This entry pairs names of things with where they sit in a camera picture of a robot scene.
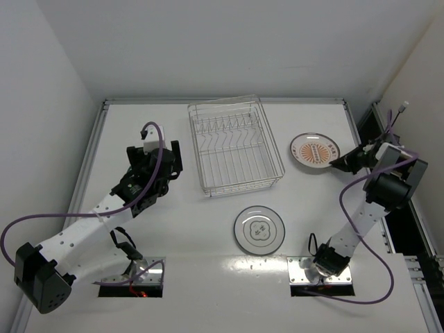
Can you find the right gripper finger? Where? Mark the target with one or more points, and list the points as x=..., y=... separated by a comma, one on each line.
x=347, y=168
x=349, y=159

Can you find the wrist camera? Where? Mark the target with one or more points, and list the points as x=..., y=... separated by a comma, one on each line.
x=389, y=154
x=150, y=138

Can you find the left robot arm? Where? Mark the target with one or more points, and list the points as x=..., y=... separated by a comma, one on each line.
x=46, y=272

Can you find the wire dish rack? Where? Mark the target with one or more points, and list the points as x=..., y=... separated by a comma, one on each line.
x=234, y=146

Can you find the metal base plate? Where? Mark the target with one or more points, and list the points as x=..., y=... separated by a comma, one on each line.
x=146, y=272
x=303, y=273

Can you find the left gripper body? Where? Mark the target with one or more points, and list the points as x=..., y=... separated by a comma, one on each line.
x=175, y=152

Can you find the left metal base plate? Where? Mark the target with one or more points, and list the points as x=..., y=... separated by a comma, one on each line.
x=146, y=272

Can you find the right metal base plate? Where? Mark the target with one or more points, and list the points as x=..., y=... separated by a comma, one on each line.
x=303, y=273

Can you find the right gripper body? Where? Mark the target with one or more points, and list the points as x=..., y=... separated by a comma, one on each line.
x=356, y=158

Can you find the black rimmed white plate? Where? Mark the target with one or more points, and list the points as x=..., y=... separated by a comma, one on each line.
x=259, y=230

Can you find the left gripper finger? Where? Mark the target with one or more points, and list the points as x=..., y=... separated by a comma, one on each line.
x=176, y=164
x=135, y=157

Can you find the orange sunburst plate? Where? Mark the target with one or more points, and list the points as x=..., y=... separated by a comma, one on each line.
x=313, y=152

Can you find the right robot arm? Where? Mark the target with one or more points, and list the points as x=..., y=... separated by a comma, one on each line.
x=394, y=177

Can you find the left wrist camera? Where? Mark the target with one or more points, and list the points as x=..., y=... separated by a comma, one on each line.
x=150, y=138

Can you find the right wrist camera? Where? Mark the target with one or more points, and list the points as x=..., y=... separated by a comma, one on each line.
x=389, y=154

